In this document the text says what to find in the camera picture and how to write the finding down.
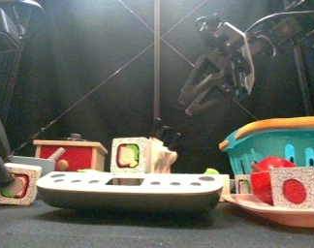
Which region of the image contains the grey vertical frame pole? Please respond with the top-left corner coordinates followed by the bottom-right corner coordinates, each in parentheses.
top-left (153, 0), bottom-right (163, 122)

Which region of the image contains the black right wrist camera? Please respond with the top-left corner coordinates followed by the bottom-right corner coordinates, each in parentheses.
top-left (194, 14), bottom-right (227, 47)

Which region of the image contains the teal basket orange rim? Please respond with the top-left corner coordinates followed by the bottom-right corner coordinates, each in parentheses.
top-left (218, 115), bottom-right (314, 177)

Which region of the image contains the grey oval tray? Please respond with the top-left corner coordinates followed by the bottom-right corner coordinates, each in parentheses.
top-left (34, 170), bottom-right (226, 214)

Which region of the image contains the red wooden toy box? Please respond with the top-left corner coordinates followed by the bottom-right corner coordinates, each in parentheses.
top-left (33, 133), bottom-right (109, 172)

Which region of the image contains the red toy apple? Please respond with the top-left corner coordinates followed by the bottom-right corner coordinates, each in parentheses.
top-left (250, 156), bottom-right (297, 206)

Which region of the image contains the black frame post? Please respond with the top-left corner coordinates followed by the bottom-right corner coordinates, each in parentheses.
top-left (283, 0), bottom-right (314, 117)

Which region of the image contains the small white sushi piece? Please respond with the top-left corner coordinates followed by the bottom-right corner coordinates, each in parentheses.
top-left (234, 174), bottom-right (254, 195)

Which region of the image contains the pale wooden knife block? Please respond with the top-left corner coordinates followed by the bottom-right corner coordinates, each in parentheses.
top-left (149, 137), bottom-right (179, 174)

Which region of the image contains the white sushi piece red-green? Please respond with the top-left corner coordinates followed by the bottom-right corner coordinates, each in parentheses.
top-left (0, 162), bottom-right (44, 206)

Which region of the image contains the white sushi piece red centre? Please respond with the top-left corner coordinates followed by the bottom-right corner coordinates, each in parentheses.
top-left (269, 166), bottom-right (314, 209)

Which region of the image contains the white sushi piece yellow-green centre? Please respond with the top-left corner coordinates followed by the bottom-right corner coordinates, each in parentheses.
top-left (109, 137), bottom-right (155, 174)

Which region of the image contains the pink toy plate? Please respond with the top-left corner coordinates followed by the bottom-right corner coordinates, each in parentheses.
top-left (222, 193), bottom-right (314, 229)

